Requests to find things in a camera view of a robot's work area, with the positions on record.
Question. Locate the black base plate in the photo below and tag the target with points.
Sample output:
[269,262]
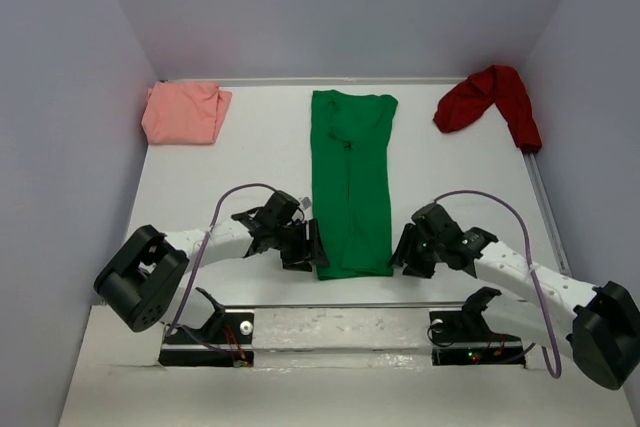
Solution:
[460,339]
[230,346]

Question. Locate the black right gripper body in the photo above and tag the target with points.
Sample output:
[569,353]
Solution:
[423,255]

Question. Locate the folded pink t-shirt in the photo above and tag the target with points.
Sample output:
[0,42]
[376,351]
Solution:
[185,113]

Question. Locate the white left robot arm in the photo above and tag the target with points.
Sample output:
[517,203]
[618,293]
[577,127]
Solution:
[152,277]

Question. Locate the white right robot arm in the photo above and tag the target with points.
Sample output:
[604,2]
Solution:
[597,327]

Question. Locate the green t-shirt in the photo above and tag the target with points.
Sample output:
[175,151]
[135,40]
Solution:
[350,189]

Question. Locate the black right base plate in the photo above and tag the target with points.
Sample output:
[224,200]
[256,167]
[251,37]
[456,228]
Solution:
[460,339]

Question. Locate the red t-shirt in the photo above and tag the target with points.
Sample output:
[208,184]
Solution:
[499,86]

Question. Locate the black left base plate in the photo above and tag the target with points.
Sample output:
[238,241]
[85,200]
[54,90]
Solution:
[230,346]

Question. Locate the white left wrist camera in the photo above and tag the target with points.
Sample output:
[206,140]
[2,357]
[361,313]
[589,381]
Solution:
[304,203]

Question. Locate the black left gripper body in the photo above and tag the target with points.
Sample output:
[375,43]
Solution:
[290,240]

